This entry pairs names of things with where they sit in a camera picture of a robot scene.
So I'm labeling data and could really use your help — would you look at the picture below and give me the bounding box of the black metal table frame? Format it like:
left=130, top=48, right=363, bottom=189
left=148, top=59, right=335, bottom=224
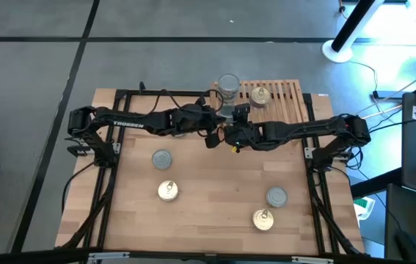
left=55, top=87, right=368, bottom=257

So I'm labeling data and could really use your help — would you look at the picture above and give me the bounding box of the black arm base cable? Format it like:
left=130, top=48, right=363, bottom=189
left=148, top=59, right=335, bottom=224
left=62, top=164, right=95, bottom=216

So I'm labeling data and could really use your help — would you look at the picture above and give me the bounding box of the green and white packet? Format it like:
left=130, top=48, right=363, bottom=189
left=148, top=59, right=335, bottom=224
left=353, top=196, right=376, bottom=221

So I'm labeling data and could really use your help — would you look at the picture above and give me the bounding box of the white tower fan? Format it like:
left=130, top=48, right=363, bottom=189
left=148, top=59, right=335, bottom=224
left=321, top=0, right=387, bottom=64

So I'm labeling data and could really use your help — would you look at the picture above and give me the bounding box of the wooden slatted shelf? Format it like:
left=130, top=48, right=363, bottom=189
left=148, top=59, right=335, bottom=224
left=209, top=78, right=310, bottom=125

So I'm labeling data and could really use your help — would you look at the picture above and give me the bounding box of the black horizontal bar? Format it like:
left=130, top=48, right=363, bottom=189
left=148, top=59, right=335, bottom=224
left=0, top=247, right=416, bottom=264

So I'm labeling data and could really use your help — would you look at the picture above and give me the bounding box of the black computer mouse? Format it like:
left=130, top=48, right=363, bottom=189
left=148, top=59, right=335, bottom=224
left=394, top=230, right=416, bottom=260

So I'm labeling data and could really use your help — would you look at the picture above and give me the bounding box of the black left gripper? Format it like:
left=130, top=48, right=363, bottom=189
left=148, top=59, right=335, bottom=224
left=172, top=102, right=227, bottom=137

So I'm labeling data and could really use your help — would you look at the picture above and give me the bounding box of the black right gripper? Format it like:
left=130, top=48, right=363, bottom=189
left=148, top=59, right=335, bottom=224
left=204, top=103, right=268, bottom=151

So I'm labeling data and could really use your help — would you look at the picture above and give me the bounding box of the long silver mounting bracket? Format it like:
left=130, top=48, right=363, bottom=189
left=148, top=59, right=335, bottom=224
left=291, top=256, right=335, bottom=264
left=88, top=252, right=130, bottom=261

